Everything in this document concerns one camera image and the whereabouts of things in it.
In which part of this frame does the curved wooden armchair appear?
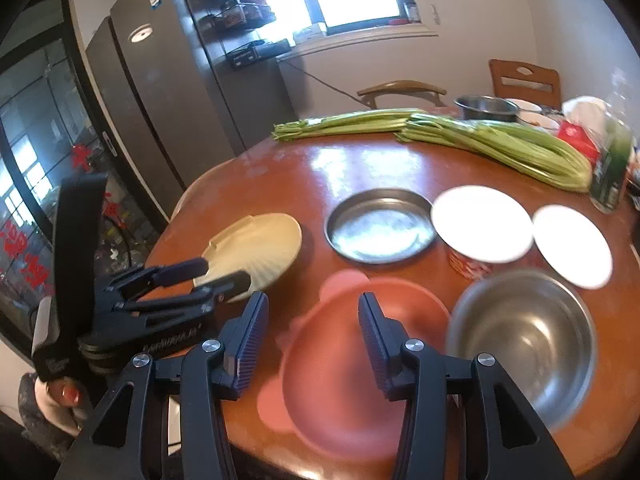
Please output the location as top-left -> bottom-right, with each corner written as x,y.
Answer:
357,79 -> 447,110

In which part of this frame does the celery bunch right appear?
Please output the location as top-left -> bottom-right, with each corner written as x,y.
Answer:
396,114 -> 592,193

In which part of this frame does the black box on shelf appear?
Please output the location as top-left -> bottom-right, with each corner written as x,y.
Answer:
226,39 -> 292,70

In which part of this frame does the celery bunch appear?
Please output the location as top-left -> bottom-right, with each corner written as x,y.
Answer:
396,114 -> 592,193
271,108 -> 423,141

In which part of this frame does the shallow round metal pan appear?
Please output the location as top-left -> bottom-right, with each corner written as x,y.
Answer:
324,188 -> 436,266

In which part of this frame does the red paper bowl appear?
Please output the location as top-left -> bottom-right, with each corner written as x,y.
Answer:
431,185 -> 534,281
532,205 -> 613,289

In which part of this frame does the wooden slat-back chair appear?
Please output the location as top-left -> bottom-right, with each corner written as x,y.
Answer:
488,58 -> 562,110

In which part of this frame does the grey refrigerator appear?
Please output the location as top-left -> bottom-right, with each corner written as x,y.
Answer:
84,0 -> 296,221

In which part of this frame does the white dish with food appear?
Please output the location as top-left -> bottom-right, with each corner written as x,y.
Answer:
508,99 -> 560,133

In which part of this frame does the wire spice rack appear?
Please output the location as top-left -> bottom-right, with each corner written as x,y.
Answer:
209,0 -> 277,32

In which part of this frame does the far metal bowl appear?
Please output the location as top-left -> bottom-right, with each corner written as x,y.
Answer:
454,96 -> 520,122

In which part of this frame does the stainless steel bowl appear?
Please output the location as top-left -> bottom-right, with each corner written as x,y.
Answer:
446,269 -> 598,431

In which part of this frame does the celery bunch left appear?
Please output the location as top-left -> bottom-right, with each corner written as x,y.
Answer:
271,108 -> 423,141

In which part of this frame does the pink bear-shaped plate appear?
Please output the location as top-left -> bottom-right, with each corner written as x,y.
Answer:
257,270 -> 449,460

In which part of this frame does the cream shell-shaped plate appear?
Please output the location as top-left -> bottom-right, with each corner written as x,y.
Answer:
193,212 -> 303,302

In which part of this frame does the red tissue pack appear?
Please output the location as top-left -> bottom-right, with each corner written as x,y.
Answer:
556,96 -> 606,166

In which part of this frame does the green label plastic bottle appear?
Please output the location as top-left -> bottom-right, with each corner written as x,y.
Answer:
589,68 -> 634,214

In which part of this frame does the operator hand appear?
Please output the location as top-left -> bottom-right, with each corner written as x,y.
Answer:
35,377 -> 92,437

